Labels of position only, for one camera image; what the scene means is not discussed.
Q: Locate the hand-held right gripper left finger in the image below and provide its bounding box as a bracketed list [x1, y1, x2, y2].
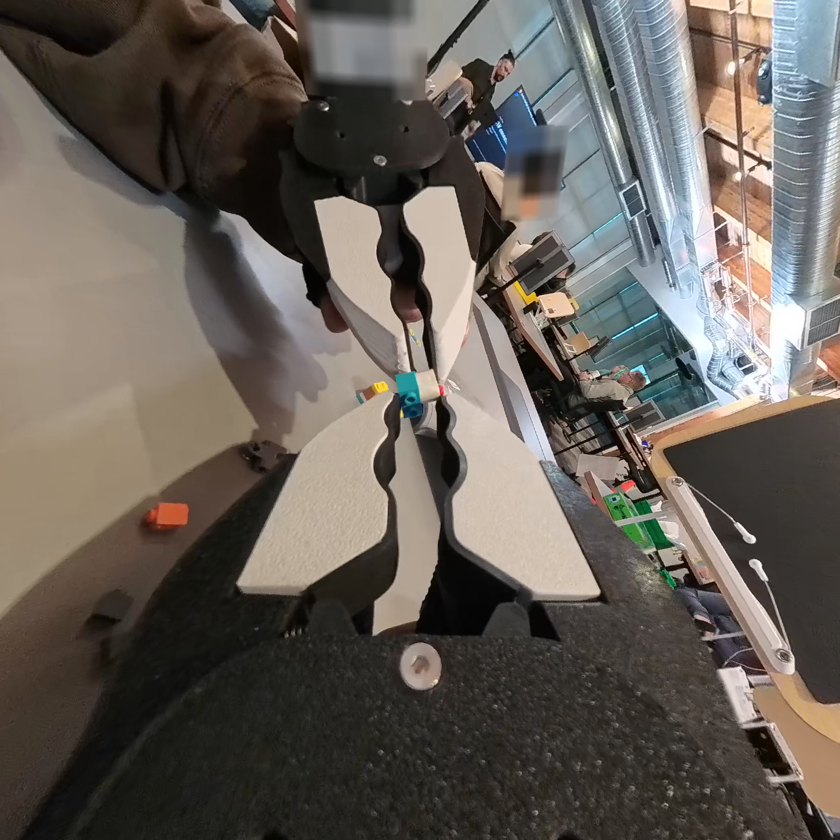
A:
[235, 394, 403, 598]

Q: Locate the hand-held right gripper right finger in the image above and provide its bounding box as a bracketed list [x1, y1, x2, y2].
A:
[436, 394, 602, 602]

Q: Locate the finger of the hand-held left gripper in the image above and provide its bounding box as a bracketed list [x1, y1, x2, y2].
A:
[400, 185, 479, 383]
[312, 196, 411, 378]

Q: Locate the teal toy brick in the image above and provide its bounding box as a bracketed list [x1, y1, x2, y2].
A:
[395, 371, 426, 418]

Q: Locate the person's left forearm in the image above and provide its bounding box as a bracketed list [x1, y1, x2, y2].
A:
[0, 0, 311, 263]

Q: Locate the grey desk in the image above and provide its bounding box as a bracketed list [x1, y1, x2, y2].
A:
[0, 49, 559, 637]

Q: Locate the person's left hand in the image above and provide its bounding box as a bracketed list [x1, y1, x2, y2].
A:
[302, 258, 426, 336]

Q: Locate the flat dark grey toy piece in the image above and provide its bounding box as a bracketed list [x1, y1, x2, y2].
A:
[239, 441, 288, 472]

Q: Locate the grey monitor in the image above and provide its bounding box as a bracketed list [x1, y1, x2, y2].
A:
[511, 231, 578, 294]

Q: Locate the green box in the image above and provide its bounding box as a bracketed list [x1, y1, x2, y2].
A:
[602, 492, 665, 547]

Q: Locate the monitor with blue screen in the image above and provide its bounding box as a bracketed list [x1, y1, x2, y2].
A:
[465, 84, 547, 165]

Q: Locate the black panel with wooden rim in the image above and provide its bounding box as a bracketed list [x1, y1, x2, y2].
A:
[650, 394, 840, 746]

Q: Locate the white rod with cords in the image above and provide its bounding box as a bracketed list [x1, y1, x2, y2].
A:
[666, 476, 798, 677]

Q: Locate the ribbed silver ventilation duct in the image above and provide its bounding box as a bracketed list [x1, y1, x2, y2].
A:
[626, 0, 700, 217]
[771, 0, 840, 352]
[554, 0, 660, 266]

